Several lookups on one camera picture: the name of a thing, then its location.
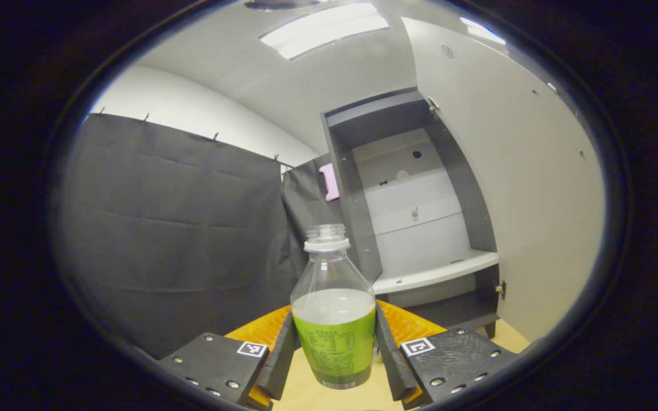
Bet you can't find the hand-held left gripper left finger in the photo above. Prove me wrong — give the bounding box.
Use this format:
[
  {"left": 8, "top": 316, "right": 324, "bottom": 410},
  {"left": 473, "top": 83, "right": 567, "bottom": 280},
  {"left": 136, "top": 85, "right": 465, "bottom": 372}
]
[{"left": 158, "top": 305, "right": 301, "bottom": 411}]

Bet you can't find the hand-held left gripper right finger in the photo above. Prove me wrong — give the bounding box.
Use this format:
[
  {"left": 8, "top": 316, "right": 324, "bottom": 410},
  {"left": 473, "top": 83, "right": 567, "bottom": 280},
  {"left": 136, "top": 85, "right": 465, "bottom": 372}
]
[{"left": 375, "top": 301, "right": 518, "bottom": 410}]

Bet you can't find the clear bottle with green label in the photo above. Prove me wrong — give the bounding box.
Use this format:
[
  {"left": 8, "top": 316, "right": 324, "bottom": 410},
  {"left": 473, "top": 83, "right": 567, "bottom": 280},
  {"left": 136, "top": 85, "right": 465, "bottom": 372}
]
[{"left": 290, "top": 224, "right": 376, "bottom": 390}]

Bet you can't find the dark grey cabinet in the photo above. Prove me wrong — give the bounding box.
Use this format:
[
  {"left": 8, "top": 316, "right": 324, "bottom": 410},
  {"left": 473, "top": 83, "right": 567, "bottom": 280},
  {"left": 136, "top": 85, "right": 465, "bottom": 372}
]
[{"left": 320, "top": 87, "right": 507, "bottom": 339}]

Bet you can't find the beige cabinet door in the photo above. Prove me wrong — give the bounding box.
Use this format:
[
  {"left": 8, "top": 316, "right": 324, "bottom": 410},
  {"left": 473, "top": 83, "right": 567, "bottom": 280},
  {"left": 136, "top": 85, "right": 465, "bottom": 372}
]
[{"left": 400, "top": 16, "right": 607, "bottom": 343}]

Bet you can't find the white cabinet shelf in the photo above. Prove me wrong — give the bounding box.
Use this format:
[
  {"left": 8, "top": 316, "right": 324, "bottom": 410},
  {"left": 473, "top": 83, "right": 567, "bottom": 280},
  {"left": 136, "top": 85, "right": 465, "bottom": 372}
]
[{"left": 372, "top": 249, "right": 500, "bottom": 295}]

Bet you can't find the black backdrop cloth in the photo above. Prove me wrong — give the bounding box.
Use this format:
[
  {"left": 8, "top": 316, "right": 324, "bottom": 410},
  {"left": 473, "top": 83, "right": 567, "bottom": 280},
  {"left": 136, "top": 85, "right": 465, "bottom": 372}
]
[{"left": 55, "top": 113, "right": 358, "bottom": 360}]

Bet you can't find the large ceiling light panel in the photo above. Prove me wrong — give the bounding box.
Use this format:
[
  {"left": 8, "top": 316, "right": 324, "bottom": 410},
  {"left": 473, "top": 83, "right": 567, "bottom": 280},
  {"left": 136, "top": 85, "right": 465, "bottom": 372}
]
[{"left": 259, "top": 3, "right": 390, "bottom": 61}]

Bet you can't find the long ceiling light strip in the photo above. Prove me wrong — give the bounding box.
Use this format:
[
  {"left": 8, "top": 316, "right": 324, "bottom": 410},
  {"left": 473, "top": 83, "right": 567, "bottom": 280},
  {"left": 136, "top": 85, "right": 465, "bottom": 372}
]
[{"left": 460, "top": 17, "right": 507, "bottom": 46}]

